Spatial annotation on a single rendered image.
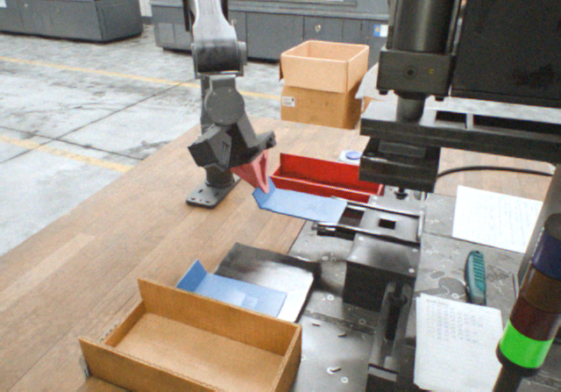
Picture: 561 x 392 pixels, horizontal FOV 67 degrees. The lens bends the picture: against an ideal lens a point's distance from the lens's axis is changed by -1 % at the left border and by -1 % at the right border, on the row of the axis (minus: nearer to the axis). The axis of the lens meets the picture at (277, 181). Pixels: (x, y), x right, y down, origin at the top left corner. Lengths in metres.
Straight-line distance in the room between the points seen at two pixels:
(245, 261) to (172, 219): 0.22
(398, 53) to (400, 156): 0.13
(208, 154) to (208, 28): 0.21
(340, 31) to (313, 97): 2.38
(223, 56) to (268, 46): 5.02
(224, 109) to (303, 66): 2.38
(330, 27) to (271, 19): 0.77
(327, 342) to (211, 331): 0.16
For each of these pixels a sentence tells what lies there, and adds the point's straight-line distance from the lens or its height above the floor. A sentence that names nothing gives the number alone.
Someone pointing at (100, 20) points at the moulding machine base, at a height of 0.38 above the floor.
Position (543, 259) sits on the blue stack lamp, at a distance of 0.41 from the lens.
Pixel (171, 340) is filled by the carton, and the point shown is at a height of 0.91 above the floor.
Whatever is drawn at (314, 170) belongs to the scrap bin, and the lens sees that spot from 0.99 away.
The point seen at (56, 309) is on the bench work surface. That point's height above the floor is 0.90.
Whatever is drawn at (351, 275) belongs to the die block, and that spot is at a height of 0.96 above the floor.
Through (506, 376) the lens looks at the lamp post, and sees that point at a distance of 0.51.
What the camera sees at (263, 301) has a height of 0.92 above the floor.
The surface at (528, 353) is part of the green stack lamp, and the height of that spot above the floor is 1.07.
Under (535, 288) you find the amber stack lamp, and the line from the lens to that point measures 0.42.
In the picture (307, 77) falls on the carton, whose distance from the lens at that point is 2.99.
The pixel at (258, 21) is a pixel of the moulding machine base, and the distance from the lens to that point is 5.72.
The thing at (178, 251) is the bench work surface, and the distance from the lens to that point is 0.80.
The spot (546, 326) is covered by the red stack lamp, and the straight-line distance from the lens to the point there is 0.45.
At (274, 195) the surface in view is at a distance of 0.77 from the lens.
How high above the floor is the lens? 1.39
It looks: 29 degrees down
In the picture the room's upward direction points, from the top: straight up
